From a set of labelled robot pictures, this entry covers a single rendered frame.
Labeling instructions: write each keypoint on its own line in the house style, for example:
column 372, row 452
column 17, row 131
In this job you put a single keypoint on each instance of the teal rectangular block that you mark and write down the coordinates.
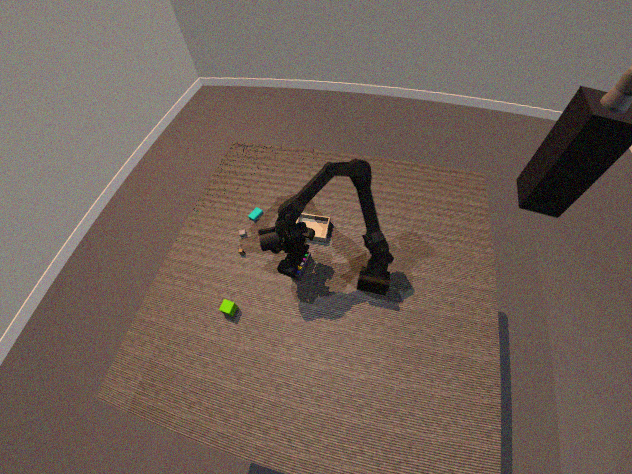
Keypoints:
column 255, row 213

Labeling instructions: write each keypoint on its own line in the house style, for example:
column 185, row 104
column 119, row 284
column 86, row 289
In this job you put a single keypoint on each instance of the tan rectangular tray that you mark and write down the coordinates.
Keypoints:
column 320, row 224

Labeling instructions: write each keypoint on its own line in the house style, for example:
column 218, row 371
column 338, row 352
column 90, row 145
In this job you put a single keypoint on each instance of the small green cube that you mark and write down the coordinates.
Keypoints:
column 228, row 307

